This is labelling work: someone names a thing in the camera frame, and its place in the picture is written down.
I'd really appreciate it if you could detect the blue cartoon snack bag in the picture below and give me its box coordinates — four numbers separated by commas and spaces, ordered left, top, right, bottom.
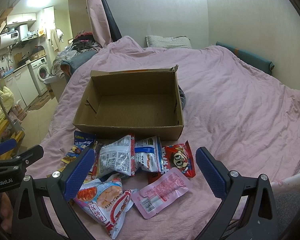
61, 131, 95, 164

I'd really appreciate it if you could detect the white water heater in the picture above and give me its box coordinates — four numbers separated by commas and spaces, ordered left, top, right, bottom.
0, 30, 19, 50

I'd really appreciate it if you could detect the shrimp flakes snack bag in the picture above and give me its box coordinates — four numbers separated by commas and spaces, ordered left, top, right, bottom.
74, 173, 136, 239

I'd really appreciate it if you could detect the wooden drying rack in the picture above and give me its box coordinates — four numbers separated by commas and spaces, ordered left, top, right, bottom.
0, 86, 25, 160

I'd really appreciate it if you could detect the pink bed duvet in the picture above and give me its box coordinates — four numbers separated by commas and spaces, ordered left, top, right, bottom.
25, 35, 300, 240

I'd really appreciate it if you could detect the white kitchen cabinet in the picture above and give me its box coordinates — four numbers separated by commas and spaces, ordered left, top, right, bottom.
4, 66, 39, 109

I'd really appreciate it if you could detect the red milk candy bag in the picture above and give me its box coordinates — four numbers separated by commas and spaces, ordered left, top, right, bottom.
148, 141, 196, 184

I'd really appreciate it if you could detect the brown cardboard box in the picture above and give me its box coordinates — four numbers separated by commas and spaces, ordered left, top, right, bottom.
73, 66, 184, 141

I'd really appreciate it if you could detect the yellow blanket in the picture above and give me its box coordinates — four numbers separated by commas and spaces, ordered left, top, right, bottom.
0, 86, 15, 122

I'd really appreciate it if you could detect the grey striped garment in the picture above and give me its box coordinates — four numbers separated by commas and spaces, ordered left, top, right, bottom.
178, 86, 186, 109

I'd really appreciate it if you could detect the white blue snack bag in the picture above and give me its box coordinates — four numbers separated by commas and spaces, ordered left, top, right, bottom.
134, 136, 163, 173

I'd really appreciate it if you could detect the pink snack pouch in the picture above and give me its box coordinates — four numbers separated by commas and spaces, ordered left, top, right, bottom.
131, 167, 192, 219

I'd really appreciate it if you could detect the left hand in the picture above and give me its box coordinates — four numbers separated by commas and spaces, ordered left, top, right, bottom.
0, 192, 13, 233

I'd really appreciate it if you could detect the grey white pillow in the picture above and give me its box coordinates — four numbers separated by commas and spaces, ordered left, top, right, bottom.
146, 35, 192, 49

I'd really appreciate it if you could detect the pile of clothes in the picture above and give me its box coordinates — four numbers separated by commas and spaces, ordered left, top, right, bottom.
50, 32, 102, 77

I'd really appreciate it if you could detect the teal bolster cushion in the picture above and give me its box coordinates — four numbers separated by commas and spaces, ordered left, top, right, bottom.
216, 41, 275, 75

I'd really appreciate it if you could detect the white washing machine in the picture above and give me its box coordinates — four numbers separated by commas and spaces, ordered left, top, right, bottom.
27, 57, 50, 96

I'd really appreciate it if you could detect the silver red-edged snack bag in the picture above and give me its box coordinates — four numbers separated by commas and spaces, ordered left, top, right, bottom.
92, 134, 135, 179

